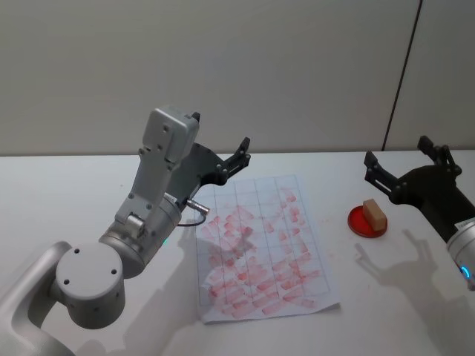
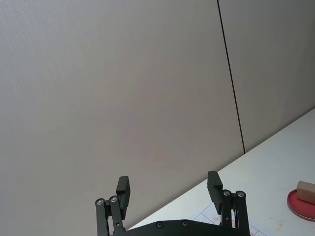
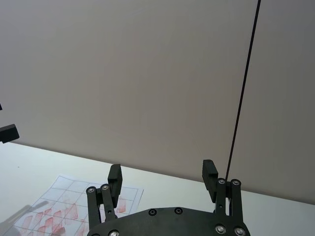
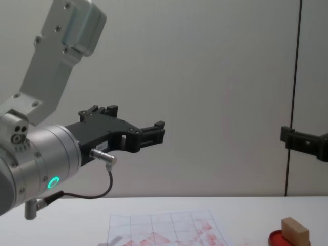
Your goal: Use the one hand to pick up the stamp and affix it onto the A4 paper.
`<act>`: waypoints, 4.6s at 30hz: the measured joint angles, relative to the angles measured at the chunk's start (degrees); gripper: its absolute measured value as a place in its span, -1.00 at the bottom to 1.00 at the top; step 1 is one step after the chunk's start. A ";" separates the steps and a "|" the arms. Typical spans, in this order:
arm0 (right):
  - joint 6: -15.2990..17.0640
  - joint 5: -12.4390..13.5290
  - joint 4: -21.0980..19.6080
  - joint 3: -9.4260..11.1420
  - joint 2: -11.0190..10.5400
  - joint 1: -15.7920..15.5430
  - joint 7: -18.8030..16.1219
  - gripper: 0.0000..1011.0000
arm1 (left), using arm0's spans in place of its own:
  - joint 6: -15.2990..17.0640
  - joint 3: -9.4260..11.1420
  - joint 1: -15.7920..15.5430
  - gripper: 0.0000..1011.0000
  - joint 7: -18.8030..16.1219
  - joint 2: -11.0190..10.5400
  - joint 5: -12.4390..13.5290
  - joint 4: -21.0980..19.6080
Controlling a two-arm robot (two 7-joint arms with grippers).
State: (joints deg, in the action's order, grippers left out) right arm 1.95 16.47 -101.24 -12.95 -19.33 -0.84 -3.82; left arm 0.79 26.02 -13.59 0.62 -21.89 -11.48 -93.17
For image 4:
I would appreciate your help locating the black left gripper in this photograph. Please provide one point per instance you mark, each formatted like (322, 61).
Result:
(102, 133)

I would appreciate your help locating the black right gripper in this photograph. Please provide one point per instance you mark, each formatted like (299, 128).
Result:
(324, 147)

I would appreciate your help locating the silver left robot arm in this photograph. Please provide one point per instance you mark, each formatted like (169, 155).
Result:
(51, 151)

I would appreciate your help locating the wooden block stamp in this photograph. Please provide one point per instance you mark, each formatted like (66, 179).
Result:
(294, 230)

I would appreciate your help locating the round red ink pad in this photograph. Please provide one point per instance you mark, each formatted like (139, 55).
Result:
(275, 237)

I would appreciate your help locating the gridded paper sheet, red stamps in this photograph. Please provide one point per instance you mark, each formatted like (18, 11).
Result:
(166, 228)

